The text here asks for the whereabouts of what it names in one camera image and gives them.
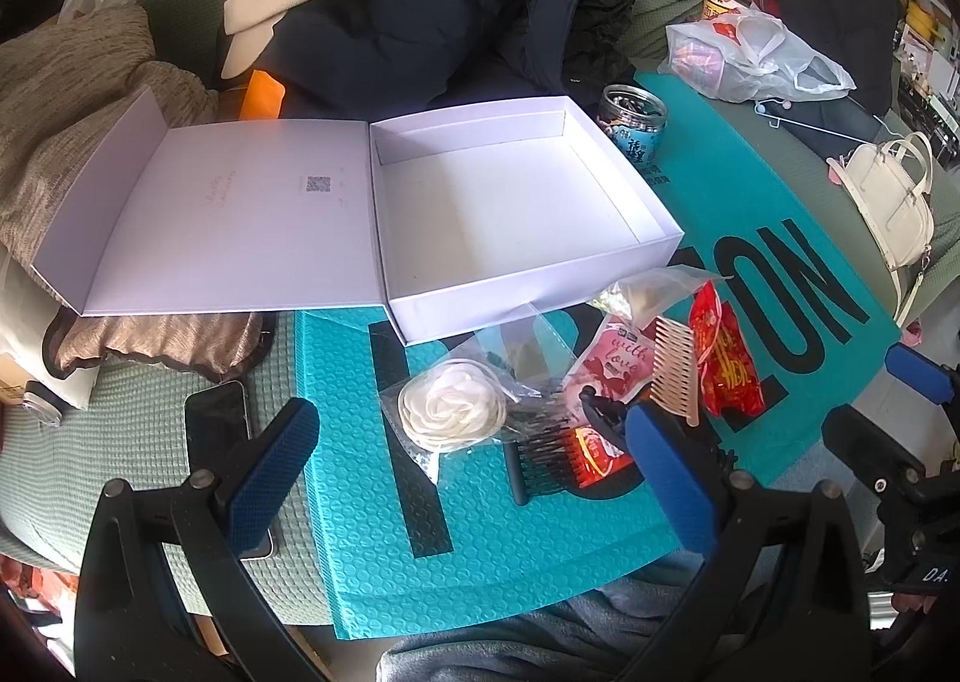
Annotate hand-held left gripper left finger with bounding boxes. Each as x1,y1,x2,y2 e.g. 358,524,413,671
73,397,323,682

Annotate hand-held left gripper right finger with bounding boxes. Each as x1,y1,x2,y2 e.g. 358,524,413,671
607,400,875,682

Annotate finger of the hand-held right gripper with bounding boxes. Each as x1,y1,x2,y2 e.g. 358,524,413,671
821,406,931,497
883,343,960,413

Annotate orange sauce packet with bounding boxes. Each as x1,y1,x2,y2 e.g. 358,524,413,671
570,427,636,489

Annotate dark grey hair clip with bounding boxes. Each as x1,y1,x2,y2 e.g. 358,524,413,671
581,385,629,444

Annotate beige comb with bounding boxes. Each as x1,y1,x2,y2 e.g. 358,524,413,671
646,316,704,428

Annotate red snack packet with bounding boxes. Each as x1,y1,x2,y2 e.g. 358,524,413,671
688,280,764,418

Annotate pink packet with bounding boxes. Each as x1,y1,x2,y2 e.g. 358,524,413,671
559,314,657,422

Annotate black hair clip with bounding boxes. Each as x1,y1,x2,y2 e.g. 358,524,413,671
504,419,580,507

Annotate clear zip bag beige contents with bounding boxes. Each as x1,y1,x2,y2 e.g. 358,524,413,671
600,265,734,324

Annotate white flower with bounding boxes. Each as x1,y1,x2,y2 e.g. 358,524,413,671
379,307,578,484

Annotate white cardboard box with lid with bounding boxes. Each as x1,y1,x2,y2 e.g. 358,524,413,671
30,85,685,347

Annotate black smartphone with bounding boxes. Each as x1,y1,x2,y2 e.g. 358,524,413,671
184,380,275,561

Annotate white handbag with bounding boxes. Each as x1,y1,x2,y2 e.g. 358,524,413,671
827,133,937,328

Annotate green sofa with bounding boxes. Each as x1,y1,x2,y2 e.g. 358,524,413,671
0,0,960,627

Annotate grey blanket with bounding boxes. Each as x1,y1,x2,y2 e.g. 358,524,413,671
375,547,751,682

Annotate teal bubble mailer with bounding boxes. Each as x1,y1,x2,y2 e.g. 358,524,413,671
294,73,901,642

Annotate cluttered shelf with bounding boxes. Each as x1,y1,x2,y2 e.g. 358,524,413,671
895,0,960,169

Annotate white plastic bag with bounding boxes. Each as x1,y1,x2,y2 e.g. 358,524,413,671
658,7,856,105

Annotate clear jar with blue label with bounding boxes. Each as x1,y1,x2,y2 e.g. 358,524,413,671
598,83,670,165

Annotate brown knit blanket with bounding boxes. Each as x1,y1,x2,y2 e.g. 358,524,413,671
0,2,220,272

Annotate dark navy jacket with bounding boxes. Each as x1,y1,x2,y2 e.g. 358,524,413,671
216,0,646,122

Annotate white wire hanger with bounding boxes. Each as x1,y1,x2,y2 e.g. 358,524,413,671
754,98,895,144

